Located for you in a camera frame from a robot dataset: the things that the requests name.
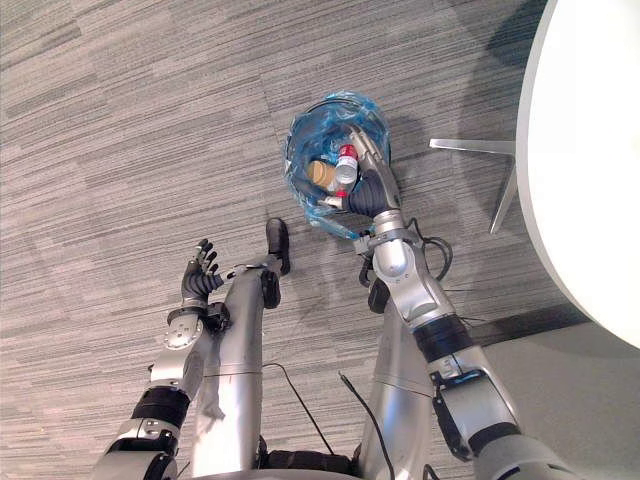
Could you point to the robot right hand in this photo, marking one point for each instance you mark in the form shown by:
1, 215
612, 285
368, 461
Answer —
372, 190

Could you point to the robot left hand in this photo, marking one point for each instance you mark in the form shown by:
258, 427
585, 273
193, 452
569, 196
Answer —
197, 283

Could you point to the plastic bottle with red label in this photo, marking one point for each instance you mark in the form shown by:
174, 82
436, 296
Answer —
346, 167

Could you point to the blue plastic trash bag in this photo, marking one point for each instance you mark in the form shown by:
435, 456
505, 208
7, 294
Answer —
305, 150

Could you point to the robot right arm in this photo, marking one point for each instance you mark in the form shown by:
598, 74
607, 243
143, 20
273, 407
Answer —
450, 360

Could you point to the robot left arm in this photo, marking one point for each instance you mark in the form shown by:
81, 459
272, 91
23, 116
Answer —
165, 380

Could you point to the small bin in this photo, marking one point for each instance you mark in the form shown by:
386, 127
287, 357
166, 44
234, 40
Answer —
336, 165

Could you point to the brown paper cup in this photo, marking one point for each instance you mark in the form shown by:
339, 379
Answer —
321, 173

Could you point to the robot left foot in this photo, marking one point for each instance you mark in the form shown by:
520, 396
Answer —
278, 245

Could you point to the robot left leg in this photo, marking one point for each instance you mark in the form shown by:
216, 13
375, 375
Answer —
235, 370

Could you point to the robot leg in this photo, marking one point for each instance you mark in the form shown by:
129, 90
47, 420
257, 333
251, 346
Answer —
235, 370
395, 395

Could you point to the silver table leg base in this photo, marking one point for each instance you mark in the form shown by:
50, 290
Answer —
492, 170

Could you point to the robot waist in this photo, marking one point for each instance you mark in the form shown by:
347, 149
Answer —
280, 467

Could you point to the robot right leg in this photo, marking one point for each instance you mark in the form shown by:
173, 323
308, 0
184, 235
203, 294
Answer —
395, 395

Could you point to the white round table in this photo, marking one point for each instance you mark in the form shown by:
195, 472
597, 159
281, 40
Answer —
585, 175

